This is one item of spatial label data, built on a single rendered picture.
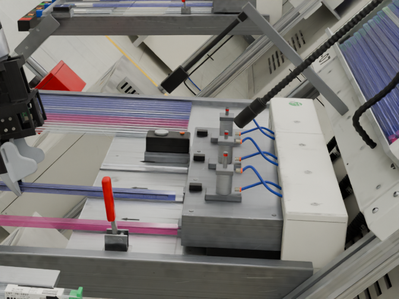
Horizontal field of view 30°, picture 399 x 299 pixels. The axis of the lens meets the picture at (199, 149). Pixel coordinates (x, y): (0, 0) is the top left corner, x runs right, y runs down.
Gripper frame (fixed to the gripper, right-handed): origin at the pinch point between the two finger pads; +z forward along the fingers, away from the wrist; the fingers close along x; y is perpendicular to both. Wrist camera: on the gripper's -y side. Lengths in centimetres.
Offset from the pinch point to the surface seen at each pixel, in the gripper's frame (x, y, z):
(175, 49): 449, -30, 86
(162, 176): 8.5, 21.6, 6.5
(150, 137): 14.7, 20.0, 1.4
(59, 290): -37.7, 16.6, -1.7
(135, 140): 24.1, 15.2, 4.8
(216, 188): -11.4, 32.3, 1.6
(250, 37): 859, 15, 184
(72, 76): 88, -11, 5
